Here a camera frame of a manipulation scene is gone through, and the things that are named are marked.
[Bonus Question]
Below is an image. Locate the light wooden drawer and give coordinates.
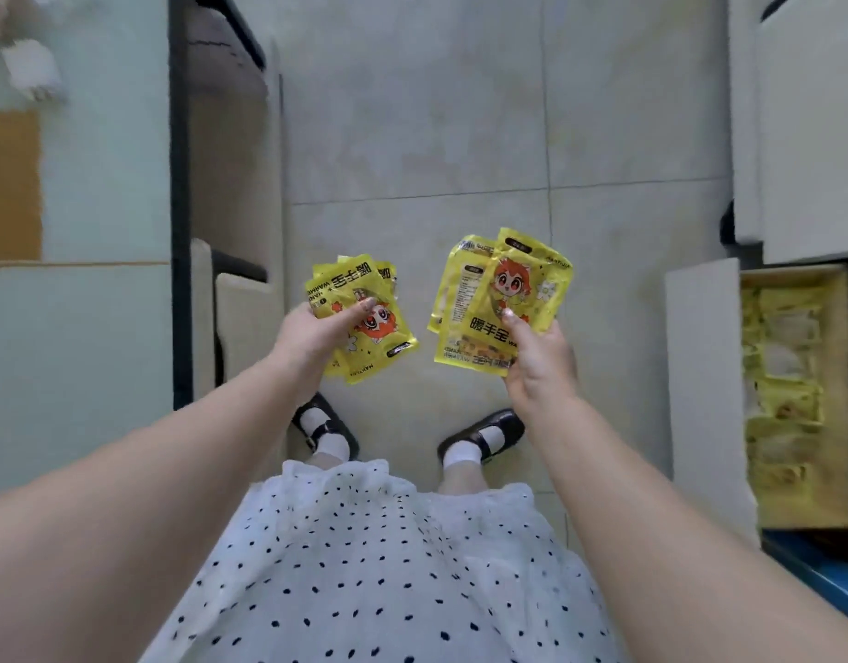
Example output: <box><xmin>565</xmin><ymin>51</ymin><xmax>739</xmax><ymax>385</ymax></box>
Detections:
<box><xmin>665</xmin><ymin>258</ymin><xmax>848</xmax><ymax>548</ymax></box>

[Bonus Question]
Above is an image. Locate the person's right white sock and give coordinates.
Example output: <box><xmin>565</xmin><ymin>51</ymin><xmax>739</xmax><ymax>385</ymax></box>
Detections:
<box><xmin>442</xmin><ymin>425</ymin><xmax>509</xmax><ymax>471</ymax></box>

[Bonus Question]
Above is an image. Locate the white cabinet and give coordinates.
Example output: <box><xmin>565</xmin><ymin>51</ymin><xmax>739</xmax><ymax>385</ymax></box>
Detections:
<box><xmin>720</xmin><ymin>0</ymin><xmax>848</xmax><ymax>546</ymax></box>

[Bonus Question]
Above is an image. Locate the person's right black shoe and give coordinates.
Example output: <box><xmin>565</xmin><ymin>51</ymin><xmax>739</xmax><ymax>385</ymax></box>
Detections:
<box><xmin>437</xmin><ymin>408</ymin><xmax>527</xmax><ymax>468</ymax></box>

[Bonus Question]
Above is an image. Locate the white square charger adapter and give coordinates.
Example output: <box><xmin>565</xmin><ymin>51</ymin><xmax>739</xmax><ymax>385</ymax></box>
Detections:
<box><xmin>0</xmin><ymin>39</ymin><xmax>65</xmax><ymax>104</ymax></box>

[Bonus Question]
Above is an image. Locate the person's left white sock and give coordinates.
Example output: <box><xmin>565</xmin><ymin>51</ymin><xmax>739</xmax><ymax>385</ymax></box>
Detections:
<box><xmin>300</xmin><ymin>406</ymin><xmax>352</xmax><ymax>468</ymax></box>

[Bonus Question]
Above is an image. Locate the pale green glass table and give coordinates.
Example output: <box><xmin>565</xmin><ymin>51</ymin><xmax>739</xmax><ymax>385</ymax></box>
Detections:
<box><xmin>0</xmin><ymin>0</ymin><xmax>192</xmax><ymax>509</ymax></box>

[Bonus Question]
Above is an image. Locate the person's white sock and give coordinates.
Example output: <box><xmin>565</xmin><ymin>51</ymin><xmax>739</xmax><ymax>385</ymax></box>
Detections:
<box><xmin>300</xmin><ymin>406</ymin><xmax>352</xmax><ymax>468</ymax></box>
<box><xmin>442</xmin><ymin>425</ymin><xmax>509</xmax><ymax>471</ymax></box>

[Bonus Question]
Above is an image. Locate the person's right hand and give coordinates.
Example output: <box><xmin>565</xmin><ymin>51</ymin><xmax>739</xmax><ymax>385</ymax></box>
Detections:
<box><xmin>500</xmin><ymin>307</ymin><xmax>581</xmax><ymax>425</ymax></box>

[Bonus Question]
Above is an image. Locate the person's left hand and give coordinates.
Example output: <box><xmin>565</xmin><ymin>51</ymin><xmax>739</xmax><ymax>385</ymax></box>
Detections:
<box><xmin>271</xmin><ymin>296</ymin><xmax>379</xmax><ymax>388</ymax></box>

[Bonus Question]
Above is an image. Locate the person's left forearm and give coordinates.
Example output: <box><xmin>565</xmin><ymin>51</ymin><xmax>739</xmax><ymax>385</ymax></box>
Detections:
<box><xmin>0</xmin><ymin>355</ymin><xmax>314</xmax><ymax>663</ymax></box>

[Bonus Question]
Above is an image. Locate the person's right forearm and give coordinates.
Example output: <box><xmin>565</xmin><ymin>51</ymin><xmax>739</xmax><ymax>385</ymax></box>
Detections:
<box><xmin>527</xmin><ymin>386</ymin><xmax>848</xmax><ymax>663</ymax></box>

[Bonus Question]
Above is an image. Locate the white polka dot dress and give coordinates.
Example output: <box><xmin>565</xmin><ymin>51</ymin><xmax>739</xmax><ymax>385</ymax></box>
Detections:
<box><xmin>136</xmin><ymin>459</ymin><xmax>632</xmax><ymax>663</ymax></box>

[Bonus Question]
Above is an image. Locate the person's left black shoe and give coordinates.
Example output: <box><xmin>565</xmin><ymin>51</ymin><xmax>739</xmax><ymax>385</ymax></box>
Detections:
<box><xmin>290</xmin><ymin>391</ymin><xmax>361</xmax><ymax>463</ymax></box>

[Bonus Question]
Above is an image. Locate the person's black shoe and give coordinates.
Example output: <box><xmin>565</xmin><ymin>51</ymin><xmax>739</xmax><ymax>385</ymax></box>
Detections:
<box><xmin>290</xmin><ymin>391</ymin><xmax>361</xmax><ymax>463</ymax></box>
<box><xmin>437</xmin><ymin>408</ymin><xmax>527</xmax><ymax>468</ymax></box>

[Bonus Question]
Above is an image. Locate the white and black furniture unit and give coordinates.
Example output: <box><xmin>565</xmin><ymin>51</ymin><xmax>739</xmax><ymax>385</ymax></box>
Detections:
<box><xmin>188</xmin><ymin>0</ymin><xmax>287</xmax><ymax>410</ymax></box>

